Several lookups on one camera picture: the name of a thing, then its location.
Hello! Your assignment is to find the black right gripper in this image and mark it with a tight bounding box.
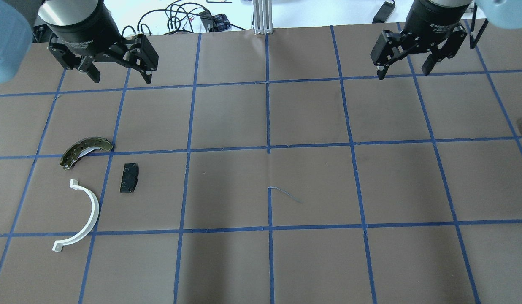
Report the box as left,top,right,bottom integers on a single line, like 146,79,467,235
370,0,471,80

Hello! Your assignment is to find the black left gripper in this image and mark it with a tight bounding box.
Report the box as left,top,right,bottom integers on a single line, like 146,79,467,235
38,0,159,84

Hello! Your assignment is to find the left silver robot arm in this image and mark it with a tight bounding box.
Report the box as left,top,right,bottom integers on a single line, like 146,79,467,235
0,0,159,84

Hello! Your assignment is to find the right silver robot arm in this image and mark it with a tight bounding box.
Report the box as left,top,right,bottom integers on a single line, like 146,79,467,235
370,0,522,80

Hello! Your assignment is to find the black power adapter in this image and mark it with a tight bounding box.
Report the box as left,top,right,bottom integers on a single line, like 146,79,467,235
371,0,396,24

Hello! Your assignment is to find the olive metal brake shoe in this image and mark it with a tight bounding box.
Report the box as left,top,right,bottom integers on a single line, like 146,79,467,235
60,136,114,171

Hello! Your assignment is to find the black brake pad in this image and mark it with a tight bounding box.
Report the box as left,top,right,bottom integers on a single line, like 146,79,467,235
119,163,139,193

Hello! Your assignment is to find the black cable bundle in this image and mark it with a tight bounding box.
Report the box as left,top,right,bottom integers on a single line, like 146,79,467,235
122,0,246,38

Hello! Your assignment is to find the aluminium frame post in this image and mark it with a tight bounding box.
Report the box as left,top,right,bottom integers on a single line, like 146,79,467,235
252,0,273,35

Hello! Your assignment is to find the white curved plastic bracket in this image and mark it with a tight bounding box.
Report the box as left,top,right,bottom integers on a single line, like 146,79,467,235
52,179,100,253

